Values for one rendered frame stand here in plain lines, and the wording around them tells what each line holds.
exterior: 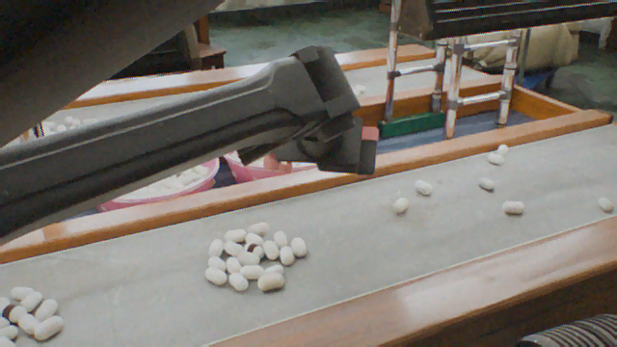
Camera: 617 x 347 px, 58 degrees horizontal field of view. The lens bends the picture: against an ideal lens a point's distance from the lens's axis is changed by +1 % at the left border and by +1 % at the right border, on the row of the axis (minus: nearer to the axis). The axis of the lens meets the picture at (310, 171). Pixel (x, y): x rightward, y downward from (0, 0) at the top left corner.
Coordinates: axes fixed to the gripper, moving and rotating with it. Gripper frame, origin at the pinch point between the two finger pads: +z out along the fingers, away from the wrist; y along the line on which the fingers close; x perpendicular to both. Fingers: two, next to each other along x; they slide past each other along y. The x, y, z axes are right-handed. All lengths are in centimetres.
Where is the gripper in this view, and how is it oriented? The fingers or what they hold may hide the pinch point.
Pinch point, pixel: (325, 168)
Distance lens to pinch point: 76.3
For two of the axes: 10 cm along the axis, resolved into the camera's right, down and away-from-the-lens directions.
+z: 1.0, 4.1, 9.1
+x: 1.2, -9.1, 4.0
